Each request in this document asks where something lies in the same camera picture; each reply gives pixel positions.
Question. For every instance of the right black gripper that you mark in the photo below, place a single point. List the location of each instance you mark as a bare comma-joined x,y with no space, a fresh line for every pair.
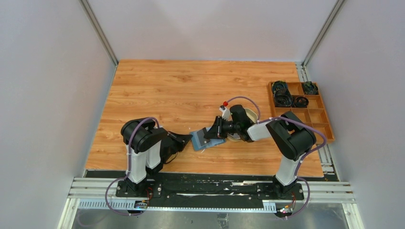
217,131

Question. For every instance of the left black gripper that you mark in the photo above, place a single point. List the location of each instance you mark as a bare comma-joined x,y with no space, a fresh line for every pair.
180,140

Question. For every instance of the blue card holder wallet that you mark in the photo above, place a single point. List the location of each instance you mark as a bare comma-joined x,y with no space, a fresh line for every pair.
213,142

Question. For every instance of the grey card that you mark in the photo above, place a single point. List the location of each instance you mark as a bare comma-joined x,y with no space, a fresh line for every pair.
198,141

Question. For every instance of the beige oval tray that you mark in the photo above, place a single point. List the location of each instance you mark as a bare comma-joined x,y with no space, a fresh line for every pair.
250,117

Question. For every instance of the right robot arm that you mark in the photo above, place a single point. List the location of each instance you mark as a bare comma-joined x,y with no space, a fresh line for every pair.
294,139

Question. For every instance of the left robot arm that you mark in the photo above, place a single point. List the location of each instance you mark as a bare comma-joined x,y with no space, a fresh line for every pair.
149,147

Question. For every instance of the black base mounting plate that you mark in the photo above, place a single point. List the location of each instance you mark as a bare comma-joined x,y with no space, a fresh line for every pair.
180,190

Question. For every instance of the wooden compartment organizer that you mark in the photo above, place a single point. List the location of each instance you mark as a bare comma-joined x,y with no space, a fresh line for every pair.
304,100

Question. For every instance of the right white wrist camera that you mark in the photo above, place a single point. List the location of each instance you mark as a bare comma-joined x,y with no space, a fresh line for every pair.
226,114

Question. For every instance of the aluminium frame rail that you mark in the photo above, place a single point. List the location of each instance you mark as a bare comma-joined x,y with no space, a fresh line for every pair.
92,204

